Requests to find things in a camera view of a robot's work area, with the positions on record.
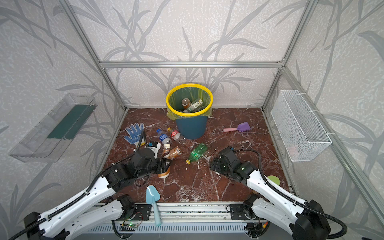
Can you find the blue dotted work glove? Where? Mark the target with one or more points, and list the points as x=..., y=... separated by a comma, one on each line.
x=134, y=133

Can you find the clear square bottle green-white cap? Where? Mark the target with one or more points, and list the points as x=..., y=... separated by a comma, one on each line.
x=194, y=106

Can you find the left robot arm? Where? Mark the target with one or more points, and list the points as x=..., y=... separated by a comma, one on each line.
x=75, y=216

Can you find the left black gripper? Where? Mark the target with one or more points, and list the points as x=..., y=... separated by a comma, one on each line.
x=162, y=166

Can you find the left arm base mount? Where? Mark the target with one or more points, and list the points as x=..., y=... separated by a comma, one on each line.
x=137, y=212

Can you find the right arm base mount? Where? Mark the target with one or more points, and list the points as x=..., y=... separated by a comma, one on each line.
x=237, y=212

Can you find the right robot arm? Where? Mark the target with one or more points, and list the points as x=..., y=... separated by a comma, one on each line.
x=303, y=220

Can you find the small circuit board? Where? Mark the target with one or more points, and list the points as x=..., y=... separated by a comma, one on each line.
x=128, y=227

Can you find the Pepsi bottle blue cap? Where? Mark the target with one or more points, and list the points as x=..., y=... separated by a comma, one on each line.
x=163, y=137

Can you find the brown coffee bottle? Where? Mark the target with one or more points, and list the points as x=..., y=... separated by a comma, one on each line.
x=165, y=163
x=173, y=153
x=186, y=103

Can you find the green Sprite bottle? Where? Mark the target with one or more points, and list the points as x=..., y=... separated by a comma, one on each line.
x=197, y=153

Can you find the yellow-green bin liner bag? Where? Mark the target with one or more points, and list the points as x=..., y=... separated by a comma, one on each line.
x=192, y=92

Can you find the aluminium front rail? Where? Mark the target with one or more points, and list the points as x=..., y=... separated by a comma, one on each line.
x=204, y=212

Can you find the light blue plastic trowel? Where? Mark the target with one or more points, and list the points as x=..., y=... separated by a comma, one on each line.
x=152, y=196

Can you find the purple pink toy scoop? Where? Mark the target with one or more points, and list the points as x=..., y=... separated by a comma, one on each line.
x=243, y=127

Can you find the clear acrylic wall shelf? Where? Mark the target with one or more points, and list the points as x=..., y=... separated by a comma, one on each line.
x=50, y=138

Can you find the red label bottle yellow cap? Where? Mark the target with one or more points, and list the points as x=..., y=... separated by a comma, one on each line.
x=175, y=135

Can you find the teal bin with yellow rim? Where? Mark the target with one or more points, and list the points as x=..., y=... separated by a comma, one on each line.
x=193, y=128

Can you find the white wire mesh basket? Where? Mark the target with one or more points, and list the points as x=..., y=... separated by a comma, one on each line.
x=303, y=135

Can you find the light green plastic piece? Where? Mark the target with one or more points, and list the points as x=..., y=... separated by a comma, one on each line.
x=274, y=179

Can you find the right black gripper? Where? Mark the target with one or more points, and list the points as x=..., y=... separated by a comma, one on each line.
x=218, y=162

